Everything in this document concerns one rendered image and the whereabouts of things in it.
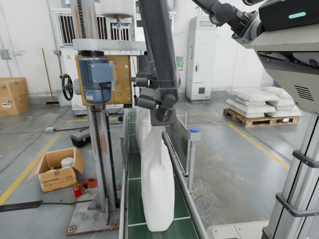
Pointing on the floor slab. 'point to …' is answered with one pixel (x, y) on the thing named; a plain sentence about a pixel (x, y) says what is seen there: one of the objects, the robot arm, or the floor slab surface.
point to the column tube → (90, 6)
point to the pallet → (247, 122)
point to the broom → (49, 87)
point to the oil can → (77, 189)
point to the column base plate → (93, 214)
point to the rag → (89, 183)
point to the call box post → (191, 166)
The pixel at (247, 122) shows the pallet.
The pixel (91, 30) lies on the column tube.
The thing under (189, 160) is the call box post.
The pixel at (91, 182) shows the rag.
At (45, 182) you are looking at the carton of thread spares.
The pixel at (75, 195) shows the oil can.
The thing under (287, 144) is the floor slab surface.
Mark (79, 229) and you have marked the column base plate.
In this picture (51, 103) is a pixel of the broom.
